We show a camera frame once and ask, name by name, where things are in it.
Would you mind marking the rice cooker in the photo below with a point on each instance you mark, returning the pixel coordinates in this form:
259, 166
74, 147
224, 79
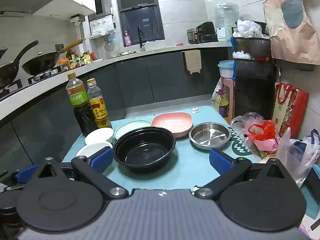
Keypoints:
192, 36

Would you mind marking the beige hanging bin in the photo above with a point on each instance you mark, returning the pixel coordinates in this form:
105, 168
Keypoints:
191, 61

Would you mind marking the grey water heater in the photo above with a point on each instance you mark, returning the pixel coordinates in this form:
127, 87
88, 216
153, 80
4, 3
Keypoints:
102, 1

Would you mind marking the crumpled foil piece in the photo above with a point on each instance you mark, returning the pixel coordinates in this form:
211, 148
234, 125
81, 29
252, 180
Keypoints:
195, 110

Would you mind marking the green round plate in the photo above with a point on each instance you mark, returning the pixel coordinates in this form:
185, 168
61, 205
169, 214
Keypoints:
127, 127

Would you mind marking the dark kitchen cabinets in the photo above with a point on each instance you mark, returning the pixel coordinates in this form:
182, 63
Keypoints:
140, 80

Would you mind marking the large white plastic bag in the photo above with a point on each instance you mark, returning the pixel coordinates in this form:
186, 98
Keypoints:
247, 28

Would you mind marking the white round plate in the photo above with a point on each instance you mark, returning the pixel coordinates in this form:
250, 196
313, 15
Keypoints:
91, 148

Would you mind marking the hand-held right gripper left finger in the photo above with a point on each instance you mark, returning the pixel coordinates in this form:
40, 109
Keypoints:
101, 158

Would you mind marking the stainless steel bowl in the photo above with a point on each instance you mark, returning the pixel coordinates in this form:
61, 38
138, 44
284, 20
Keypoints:
210, 135

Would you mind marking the white wall rack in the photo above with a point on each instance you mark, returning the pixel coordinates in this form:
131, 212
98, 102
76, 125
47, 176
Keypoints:
100, 26

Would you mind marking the group of condiment bottles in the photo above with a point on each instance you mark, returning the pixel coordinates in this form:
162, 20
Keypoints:
75, 61

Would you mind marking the black air fryer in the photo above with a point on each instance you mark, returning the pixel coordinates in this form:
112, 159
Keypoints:
206, 31

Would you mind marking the black mesh cart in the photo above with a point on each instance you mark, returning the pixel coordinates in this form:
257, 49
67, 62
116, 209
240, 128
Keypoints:
252, 85

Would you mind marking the pink stool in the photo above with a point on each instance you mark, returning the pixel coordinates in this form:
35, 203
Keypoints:
231, 92

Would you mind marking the oil bottle yellow label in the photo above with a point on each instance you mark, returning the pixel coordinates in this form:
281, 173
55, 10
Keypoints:
98, 107

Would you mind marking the black faucet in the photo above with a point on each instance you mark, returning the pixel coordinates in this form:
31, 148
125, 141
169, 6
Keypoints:
140, 36

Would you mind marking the small white plastic bag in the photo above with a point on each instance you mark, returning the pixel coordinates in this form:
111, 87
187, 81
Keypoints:
241, 55

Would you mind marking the light blue table cloth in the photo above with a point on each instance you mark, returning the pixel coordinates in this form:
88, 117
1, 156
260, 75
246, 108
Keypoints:
190, 162

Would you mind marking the pink square plate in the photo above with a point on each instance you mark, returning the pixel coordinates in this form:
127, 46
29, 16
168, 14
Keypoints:
172, 120

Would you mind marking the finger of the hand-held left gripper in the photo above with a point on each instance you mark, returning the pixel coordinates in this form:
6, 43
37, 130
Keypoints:
25, 173
15, 188

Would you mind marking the white water dispenser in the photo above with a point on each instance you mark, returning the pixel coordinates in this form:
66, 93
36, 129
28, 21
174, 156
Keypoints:
223, 33

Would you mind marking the translucent white plastic bag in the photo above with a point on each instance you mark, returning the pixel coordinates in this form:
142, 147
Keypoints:
287, 152

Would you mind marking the large yellow oil bottle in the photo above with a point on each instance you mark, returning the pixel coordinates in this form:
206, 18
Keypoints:
221, 105

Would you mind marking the blue lidded container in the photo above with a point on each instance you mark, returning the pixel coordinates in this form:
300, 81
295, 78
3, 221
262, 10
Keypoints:
225, 68

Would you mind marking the patterned plastic bag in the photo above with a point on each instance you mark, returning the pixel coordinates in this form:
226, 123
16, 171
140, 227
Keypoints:
216, 90

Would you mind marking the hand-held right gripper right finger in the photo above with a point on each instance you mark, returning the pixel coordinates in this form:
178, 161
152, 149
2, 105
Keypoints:
221, 163

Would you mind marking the dark framed window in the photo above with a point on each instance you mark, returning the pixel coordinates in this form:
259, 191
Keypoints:
140, 17

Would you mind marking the white kitchen countertop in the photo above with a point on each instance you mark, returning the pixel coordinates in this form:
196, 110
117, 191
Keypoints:
160, 50

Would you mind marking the red gift bag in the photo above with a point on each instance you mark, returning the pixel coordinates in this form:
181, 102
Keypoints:
292, 107

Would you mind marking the black plastic bowl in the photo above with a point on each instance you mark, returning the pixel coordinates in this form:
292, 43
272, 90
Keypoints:
143, 155

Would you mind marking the beige patterned apron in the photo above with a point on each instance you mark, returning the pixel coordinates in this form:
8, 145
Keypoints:
295, 37

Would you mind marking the black frying pan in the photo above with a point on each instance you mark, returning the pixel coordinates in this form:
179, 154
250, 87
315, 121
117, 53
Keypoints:
7, 73

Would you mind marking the small white bowl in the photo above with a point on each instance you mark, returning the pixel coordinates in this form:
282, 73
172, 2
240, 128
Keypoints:
98, 135

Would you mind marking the pink soap bottle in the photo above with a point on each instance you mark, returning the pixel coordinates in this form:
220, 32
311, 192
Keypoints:
127, 40

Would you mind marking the dark sauce bottle green label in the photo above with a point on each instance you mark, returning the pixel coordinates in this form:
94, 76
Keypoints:
82, 115

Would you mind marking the red plastic bag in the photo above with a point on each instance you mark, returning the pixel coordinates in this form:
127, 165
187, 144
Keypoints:
262, 130

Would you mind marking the green zigzag coaster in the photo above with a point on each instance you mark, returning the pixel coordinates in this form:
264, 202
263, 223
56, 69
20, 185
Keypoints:
238, 145

